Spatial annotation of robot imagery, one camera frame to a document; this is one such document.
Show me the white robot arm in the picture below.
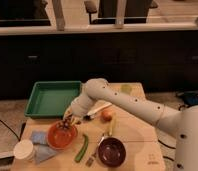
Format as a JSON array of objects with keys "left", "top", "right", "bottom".
[{"left": 68, "top": 78, "right": 198, "bottom": 171}]

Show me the orange fruit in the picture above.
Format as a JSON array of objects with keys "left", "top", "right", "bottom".
[{"left": 101, "top": 110, "right": 113, "bottom": 122}]

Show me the white cup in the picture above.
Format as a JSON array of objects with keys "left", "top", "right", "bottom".
[{"left": 13, "top": 139, "right": 36, "bottom": 161}]

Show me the white handled brush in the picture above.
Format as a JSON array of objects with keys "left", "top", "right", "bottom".
[{"left": 84, "top": 102, "right": 111, "bottom": 120}]

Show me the blue device on floor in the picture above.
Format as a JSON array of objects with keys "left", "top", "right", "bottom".
[{"left": 176, "top": 92, "right": 198, "bottom": 107}]

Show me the green cucumber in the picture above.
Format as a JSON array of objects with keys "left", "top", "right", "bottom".
[{"left": 74, "top": 134, "right": 89, "bottom": 163}]

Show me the small fork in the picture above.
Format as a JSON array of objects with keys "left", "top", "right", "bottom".
[{"left": 85, "top": 152, "right": 97, "bottom": 167}]

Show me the red bowl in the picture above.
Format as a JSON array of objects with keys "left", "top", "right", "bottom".
[{"left": 46, "top": 121, "right": 78, "bottom": 150}]

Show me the dark grape bunch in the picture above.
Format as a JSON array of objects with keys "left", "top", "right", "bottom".
[{"left": 58, "top": 121, "right": 71, "bottom": 130}]

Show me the blue cloth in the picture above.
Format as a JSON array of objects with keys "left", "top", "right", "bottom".
[{"left": 30, "top": 131, "right": 58, "bottom": 164}]

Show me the purple bowl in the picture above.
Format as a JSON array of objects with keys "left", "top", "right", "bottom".
[{"left": 98, "top": 137, "right": 126, "bottom": 167}]

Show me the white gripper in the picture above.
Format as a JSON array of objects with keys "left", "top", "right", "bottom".
[{"left": 62, "top": 94, "right": 94, "bottom": 125}]

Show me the office chair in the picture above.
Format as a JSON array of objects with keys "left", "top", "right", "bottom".
[{"left": 84, "top": 0, "right": 158, "bottom": 25}]

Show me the black cable on floor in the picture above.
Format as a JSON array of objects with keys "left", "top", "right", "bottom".
[{"left": 0, "top": 114, "right": 22, "bottom": 142}]

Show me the yellow banana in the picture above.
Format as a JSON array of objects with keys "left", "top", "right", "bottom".
[{"left": 108, "top": 115, "right": 116, "bottom": 137}]

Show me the green plastic tray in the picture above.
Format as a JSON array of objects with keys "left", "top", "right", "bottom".
[{"left": 25, "top": 81, "right": 82, "bottom": 119}]

